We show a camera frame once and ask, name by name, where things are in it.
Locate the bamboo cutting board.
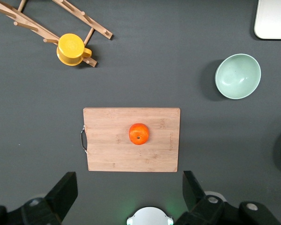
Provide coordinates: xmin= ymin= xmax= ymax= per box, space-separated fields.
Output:
xmin=80 ymin=107 xmax=181 ymax=173

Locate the wooden peg drying rack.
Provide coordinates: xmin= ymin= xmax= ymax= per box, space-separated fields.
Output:
xmin=0 ymin=0 xmax=114 ymax=68

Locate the yellow mug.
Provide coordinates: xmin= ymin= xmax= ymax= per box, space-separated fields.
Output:
xmin=56 ymin=33 xmax=93 ymax=67

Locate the cream bear print tray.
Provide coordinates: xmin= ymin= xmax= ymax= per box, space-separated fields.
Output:
xmin=254 ymin=0 xmax=281 ymax=40

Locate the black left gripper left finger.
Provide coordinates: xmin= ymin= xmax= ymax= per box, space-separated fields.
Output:
xmin=21 ymin=172 xmax=78 ymax=225

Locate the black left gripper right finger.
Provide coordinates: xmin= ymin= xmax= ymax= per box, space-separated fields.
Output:
xmin=175 ymin=170 xmax=225 ymax=225

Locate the pale green bowl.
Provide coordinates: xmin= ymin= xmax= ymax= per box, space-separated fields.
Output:
xmin=214 ymin=53 xmax=262 ymax=100

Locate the orange fruit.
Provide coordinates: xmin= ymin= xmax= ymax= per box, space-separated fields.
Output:
xmin=128 ymin=123 xmax=150 ymax=146

